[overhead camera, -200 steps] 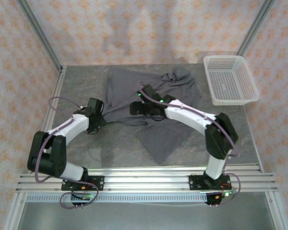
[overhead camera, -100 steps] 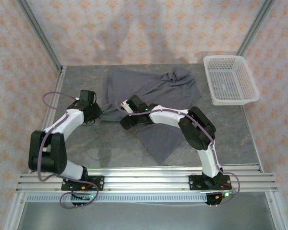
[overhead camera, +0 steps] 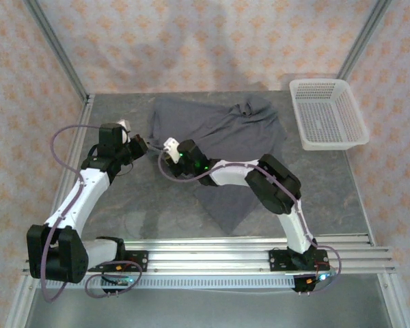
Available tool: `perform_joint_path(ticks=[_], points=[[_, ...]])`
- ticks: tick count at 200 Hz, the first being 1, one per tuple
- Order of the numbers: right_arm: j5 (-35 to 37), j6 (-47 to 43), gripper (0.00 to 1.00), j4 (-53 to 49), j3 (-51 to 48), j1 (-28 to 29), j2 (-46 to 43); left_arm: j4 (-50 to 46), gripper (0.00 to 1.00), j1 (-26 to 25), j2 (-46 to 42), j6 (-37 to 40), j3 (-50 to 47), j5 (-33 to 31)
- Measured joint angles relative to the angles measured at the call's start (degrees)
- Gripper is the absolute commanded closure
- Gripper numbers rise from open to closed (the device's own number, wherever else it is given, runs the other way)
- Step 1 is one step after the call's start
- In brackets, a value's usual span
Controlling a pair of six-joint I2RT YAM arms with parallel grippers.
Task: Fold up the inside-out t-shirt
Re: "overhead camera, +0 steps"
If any grey t-shirt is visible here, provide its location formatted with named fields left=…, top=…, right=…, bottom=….
left=146, top=94, right=288, bottom=235

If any small circuit board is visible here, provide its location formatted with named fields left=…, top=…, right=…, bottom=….
left=101, top=275, right=135, bottom=287
left=305, top=269, right=339, bottom=284

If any white perforated plastic basket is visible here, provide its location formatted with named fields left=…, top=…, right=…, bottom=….
left=289, top=78, right=370, bottom=151

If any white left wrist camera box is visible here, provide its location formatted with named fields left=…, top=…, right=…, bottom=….
left=118, top=118, right=133, bottom=144

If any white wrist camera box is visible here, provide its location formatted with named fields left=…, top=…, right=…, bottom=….
left=162, top=137, right=182, bottom=162
left=118, top=118, right=133, bottom=144

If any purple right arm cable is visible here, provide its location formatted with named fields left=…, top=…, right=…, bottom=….
left=158, top=150, right=342, bottom=295

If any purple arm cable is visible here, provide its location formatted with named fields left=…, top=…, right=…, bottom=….
left=158, top=150, right=342, bottom=295
left=40, top=124, right=144, bottom=303

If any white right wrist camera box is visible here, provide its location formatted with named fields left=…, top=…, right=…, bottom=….
left=162, top=137, right=182, bottom=162

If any aluminium mounting rail beam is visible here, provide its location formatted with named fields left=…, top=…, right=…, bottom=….
left=22, top=238, right=396, bottom=274

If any aluminium frame post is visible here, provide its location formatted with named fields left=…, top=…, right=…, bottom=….
left=23, top=0, right=90, bottom=100
left=338, top=0, right=392, bottom=81

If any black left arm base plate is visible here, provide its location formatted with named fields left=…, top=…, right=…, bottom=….
left=88, top=250, right=149, bottom=273

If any white slotted cable duct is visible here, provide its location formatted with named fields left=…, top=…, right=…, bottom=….
left=37, top=275, right=297, bottom=290

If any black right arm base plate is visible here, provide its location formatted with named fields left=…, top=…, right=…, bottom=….
left=269, top=248, right=329, bottom=273

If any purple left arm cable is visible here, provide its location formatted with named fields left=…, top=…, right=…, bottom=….
left=40, top=124, right=144, bottom=303

